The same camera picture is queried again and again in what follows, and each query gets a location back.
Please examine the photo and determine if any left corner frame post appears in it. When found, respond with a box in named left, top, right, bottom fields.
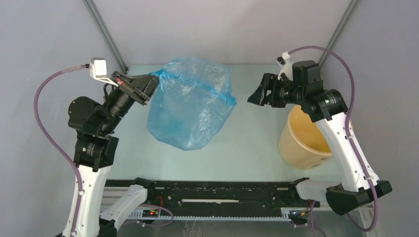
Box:
left=82, top=0, right=128, bottom=72

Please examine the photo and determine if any right corner frame post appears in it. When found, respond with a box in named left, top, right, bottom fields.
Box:
left=326, top=0, right=360, bottom=51

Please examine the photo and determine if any small electronics board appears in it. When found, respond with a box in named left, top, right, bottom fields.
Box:
left=142, top=210, right=159, bottom=218

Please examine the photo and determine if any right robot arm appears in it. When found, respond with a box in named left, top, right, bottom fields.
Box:
left=248, top=60, right=392, bottom=215

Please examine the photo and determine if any blue plastic trash bag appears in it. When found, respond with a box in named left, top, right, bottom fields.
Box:
left=147, top=58, right=237, bottom=151

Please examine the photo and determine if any purple cable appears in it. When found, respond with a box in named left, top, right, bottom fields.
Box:
left=288, top=45, right=380, bottom=232
left=34, top=64, right=90, bottom=237

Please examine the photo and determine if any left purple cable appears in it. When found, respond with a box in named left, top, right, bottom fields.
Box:
left=34, top=64, right=90, bottom=237

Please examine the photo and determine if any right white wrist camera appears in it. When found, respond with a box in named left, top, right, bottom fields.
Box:
left=277, top=51, right=293, bottom=81

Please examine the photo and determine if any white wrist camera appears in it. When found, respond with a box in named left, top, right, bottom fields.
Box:
left=277, top=51, right=293, bottom=81
left=89, top=57, right=116, bottom=85

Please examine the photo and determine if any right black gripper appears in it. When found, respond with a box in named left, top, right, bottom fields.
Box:
left=248, top=73, right=304, bottom=108

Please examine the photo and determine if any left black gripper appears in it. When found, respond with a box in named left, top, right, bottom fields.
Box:
left=102, top=69, right=165, bottom=131

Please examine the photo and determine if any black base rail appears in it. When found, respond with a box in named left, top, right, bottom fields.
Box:
left=104, top=179, right=315, bottom=221

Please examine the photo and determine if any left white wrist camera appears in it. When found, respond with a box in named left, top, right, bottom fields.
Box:
left=89, top=57, right=116, bottom=85

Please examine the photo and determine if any beige plastic trash bin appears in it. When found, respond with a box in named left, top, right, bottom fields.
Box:
left=278, top=105, right=333, bottom=170

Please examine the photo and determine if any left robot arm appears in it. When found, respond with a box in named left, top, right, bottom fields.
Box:
left=62, top=72, right=159, bottom=237

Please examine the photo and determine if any corner frame post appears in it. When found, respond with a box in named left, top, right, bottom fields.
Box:
left=82, top=0, right=128, bottom=72
left=326, top=0, right=360, bottom=51

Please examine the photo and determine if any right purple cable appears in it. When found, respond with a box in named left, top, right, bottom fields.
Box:
left=288, top=45, right=380, bottom=232

